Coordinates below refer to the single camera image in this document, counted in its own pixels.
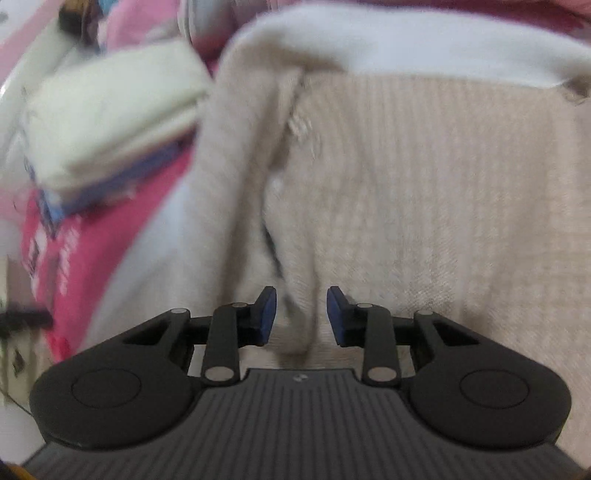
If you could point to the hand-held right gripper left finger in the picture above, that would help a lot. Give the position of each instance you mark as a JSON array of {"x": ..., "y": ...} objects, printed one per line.
[{"x": 267, "y": 318}]

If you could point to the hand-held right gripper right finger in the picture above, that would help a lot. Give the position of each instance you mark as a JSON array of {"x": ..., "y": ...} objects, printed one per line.
[{"x": 336, "y": 318}]

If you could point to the beige checked knit cardigan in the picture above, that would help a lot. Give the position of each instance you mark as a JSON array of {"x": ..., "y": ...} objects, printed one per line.
[{"x": 415, "y": 194}]

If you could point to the pink floral bed sheet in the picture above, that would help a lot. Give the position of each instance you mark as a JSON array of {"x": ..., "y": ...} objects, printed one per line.
[{"x": 106, "y": 249}]

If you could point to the folded blue cloth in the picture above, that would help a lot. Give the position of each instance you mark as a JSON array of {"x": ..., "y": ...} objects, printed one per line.
[{"x": 120, "y": 182}]

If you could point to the folded cream cloth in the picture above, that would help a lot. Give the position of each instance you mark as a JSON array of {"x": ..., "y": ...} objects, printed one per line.
[{"x": 115, "y": 110}]

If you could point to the pink grey floral quilt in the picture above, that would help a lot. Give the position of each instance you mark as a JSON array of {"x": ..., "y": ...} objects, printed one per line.
[{"x": 138, "y": 21}]

